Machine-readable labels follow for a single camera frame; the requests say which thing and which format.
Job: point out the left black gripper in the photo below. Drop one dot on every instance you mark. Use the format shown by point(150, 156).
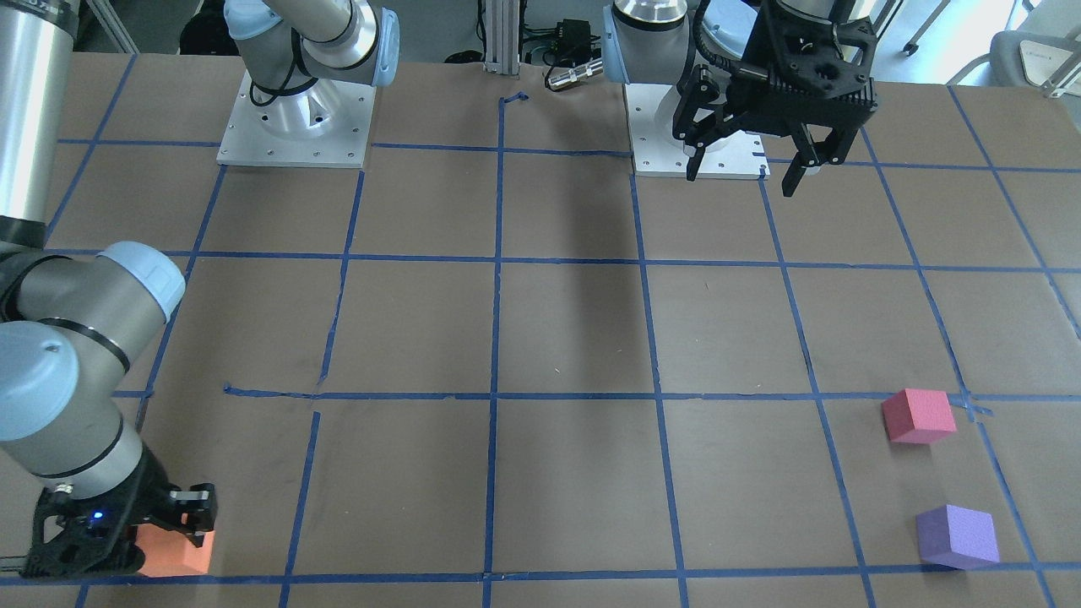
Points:
point(746, 91)

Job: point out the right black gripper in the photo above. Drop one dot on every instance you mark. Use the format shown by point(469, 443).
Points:
point(154, 491)

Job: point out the orange foam cube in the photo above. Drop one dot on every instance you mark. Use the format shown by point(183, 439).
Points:
point(171, 554)

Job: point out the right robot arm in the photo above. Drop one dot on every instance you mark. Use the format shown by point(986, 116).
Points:
point(72, 329)

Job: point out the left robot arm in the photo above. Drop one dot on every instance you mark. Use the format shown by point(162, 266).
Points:
point(667, 43)

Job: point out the silver metal cylinder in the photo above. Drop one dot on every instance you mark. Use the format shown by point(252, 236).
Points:
point(561, 79)

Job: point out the pink foam cube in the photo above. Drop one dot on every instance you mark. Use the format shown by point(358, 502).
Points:
point(918, 416)

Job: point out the purple foam cube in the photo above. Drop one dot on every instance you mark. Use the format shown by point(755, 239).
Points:
point(956, 537)

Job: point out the aluminium frame post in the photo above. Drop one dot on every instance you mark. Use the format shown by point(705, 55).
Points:
point(502, 33)

